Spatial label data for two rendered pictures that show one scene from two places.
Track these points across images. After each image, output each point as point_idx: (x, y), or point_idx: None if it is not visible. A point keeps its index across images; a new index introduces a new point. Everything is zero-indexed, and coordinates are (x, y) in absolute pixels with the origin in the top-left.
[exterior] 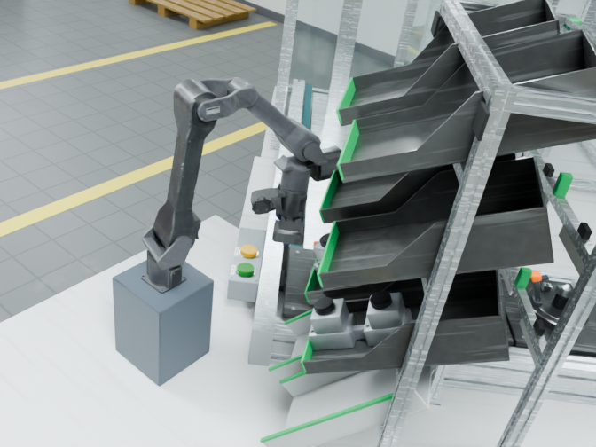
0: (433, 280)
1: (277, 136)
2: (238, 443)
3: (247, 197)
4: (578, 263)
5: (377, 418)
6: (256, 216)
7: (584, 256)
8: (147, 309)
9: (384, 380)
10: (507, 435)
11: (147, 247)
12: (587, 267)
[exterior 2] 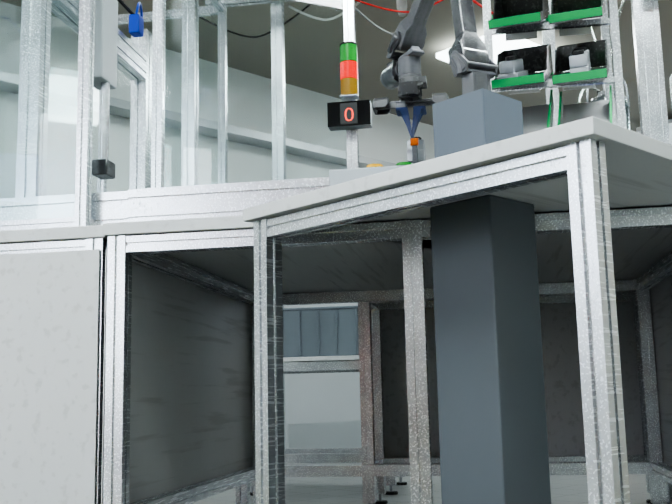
0: (615, 5)
1: (414, 26)
2: None
3: (206, 217)
4: (586, 30)
5: (612, 109)
6: None
7: (595, 18)
8: (513, 104)
9: (578, 118)
10: (613, 119)
11: (479, 63)
12: (603, 17)
